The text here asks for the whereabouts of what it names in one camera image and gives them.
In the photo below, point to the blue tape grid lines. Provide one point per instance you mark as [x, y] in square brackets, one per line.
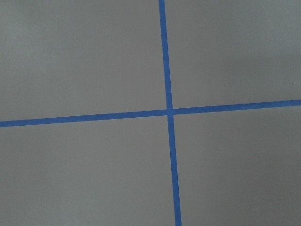
[170, 112]

